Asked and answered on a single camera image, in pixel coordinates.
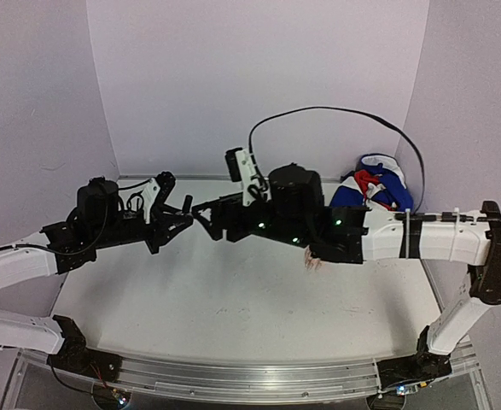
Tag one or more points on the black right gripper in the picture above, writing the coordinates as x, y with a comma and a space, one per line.
226, 218

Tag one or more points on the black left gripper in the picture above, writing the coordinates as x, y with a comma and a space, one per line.
163, 221

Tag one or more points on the black nail polish brush cap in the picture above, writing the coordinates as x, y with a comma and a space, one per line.
187, 204

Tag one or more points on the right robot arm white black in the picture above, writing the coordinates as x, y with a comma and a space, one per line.
473, 239

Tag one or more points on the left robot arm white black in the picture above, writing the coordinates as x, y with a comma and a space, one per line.
24, 260

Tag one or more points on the mannequin hand with long nails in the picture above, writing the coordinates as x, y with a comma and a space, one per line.
311, 262

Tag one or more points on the blue white red jacket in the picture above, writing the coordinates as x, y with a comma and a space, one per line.
378, 179

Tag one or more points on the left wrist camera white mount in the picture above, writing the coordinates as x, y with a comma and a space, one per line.
142, 198

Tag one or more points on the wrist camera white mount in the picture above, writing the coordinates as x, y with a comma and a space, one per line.
244, 170
142, 198

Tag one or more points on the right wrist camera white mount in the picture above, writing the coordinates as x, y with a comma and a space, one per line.
244, 170

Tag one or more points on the aluminium front rail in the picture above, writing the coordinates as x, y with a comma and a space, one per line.
243, 383

